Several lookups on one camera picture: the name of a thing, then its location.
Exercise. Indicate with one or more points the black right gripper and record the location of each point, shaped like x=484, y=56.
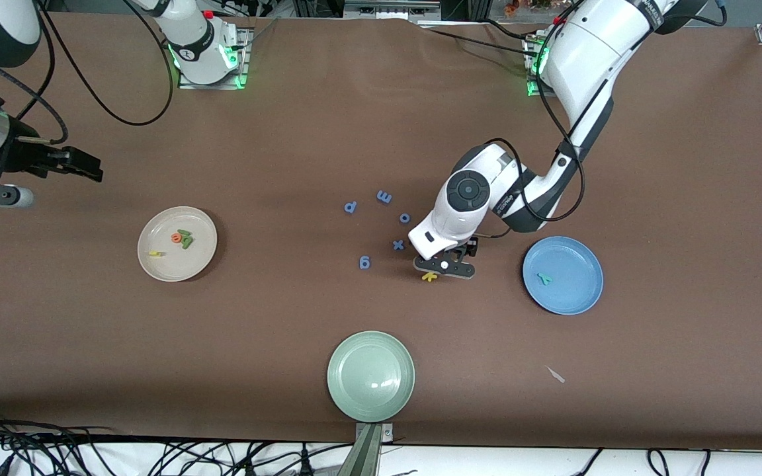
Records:
x=22, y=153

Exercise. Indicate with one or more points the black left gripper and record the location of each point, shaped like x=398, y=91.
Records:
x=467, y=249

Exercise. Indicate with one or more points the yellow foam letter k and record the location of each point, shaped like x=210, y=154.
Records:
x=428, y=279

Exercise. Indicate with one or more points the teal foam letter y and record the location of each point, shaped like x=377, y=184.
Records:
x=544, y=278

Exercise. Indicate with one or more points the green foam letter b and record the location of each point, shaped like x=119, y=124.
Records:
x=188, y=242

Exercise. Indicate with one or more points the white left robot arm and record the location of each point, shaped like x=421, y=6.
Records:
x=586, y=53

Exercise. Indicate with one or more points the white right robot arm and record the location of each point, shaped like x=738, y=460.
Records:
x=199, y=53

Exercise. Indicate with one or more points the blue foam letter m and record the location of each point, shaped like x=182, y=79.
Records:
x=384, y=196

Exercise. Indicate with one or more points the blue round plate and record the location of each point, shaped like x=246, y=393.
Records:
x=569, y=297

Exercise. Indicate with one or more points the blue foam letter p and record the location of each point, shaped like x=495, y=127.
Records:
x=350, y=207

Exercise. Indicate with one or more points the beige round plate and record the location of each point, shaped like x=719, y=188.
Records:
x=177, y=264

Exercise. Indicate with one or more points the small white paper scrap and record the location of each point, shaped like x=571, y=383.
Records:
x=556, y=375

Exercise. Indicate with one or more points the green round plate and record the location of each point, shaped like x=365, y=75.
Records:
x=371, y=376

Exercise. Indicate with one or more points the brown table cover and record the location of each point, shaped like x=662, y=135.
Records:
x=90, y=344

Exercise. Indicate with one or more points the orange dried flowers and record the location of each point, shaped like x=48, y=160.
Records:
x=526, y=5

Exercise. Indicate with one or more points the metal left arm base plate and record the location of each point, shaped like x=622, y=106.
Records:
x=536, y=93

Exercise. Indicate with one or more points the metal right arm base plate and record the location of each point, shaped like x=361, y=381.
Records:
x=242, y=78

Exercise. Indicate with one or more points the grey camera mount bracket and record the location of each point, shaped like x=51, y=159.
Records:
x=364, y=456

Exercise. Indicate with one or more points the silver metal frame beam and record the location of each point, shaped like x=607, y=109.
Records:
x=391, y=8

